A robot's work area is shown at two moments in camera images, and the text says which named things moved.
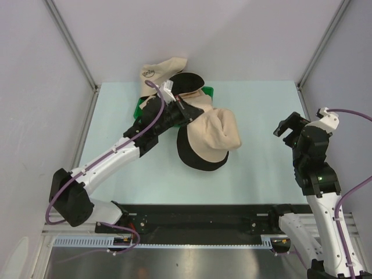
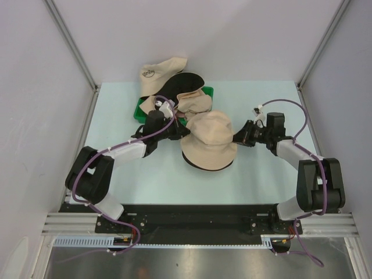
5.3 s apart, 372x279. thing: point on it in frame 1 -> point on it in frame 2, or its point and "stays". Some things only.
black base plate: x=200 y=221 stays
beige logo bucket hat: x=157 y=74 stays
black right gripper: x=294 y=121 -> x=244 y=136
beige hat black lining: x=186 y=82 stays
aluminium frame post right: x=342 y=7 stays
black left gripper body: x=176 y=114 -> x=172 y=131
